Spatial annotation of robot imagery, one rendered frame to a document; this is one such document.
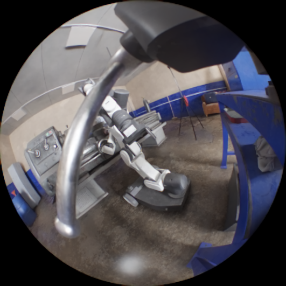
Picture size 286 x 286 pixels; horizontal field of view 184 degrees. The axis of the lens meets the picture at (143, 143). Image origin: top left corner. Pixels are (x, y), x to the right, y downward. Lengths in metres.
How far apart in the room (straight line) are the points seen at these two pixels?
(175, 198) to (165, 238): 0.38
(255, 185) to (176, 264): 0.75
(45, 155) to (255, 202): 1.61
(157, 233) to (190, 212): 0.35
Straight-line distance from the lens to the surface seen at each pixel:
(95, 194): 1.53
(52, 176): 1.33
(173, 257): 0.88
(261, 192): 0.28
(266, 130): 0.19
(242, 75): 0.76
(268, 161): 0.34
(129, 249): 1.00
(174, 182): 0.72
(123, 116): 0.39
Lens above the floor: 0.87
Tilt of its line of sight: 17 degrees down
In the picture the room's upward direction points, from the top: 23 degrees counter-clockwise
